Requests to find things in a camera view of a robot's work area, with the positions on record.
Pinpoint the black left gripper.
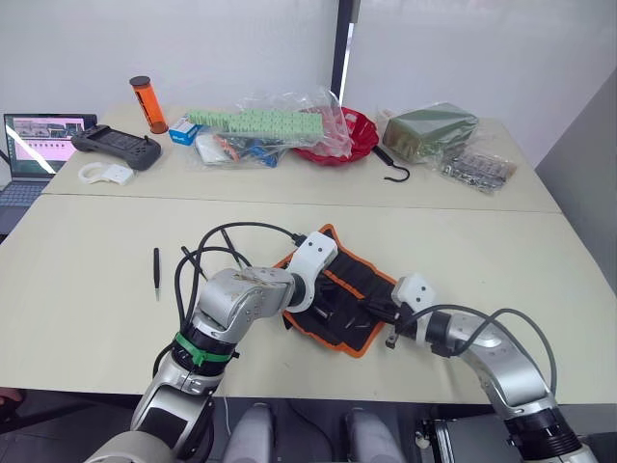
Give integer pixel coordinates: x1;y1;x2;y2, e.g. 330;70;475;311
313;278;366;325

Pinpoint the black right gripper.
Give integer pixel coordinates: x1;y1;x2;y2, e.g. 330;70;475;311
350;297;402;333

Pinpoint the black tool roll orange trim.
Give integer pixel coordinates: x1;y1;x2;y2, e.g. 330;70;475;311
272;223;399;361

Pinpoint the grey rounded shape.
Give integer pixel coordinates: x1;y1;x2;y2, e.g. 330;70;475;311
342;407;404;463
222;402;277;463

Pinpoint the red plastic bowl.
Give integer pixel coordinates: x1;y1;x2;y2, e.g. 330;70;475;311
292;107;380;169

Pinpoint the clear plastic bag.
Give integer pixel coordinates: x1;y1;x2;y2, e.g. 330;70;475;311
184;85;368;171

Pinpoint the bag of metal parts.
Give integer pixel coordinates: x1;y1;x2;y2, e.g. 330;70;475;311
439;148;519;197

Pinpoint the green block in plastic bag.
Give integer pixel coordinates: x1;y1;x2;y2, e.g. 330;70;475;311
382;100;480;165

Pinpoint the green foam block strip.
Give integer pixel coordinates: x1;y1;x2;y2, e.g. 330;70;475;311
184;108;324;142

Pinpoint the white packet with orange parts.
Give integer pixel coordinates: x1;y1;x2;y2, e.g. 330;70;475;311
194;133;240;167

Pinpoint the small blue white box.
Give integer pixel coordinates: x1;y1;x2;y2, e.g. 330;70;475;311
168;114;202;147

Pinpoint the dark grey handheld controller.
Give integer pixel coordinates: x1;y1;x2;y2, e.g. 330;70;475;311
70;124;163;172

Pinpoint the orange cylinder black cap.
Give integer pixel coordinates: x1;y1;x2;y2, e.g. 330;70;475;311
128;75;170;135

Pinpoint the open laptop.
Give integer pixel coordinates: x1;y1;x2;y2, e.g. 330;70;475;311
0;113;98;235

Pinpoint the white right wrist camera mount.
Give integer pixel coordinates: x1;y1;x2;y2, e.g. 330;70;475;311
390;272;436;315

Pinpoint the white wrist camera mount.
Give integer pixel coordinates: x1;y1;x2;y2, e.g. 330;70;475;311
390;272;436;315
287;231;338;313

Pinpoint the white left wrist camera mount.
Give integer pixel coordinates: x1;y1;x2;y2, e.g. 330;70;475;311
287;231;338;313

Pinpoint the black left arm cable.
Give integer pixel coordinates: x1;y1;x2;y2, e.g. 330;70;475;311
152;221;306;382

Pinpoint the black hook strap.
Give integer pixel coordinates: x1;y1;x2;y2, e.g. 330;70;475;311
372;144;413;184

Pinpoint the grey right arm cable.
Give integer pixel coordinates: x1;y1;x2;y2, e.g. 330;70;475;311
397;304;559;395

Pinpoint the black metal frame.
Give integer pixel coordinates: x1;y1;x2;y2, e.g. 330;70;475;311
415;416;510;463

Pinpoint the black vertical post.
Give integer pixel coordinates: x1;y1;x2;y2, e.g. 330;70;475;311
331;0;362;108

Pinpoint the white plastic printed bracket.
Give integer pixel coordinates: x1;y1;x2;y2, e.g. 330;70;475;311
77;161;137;187

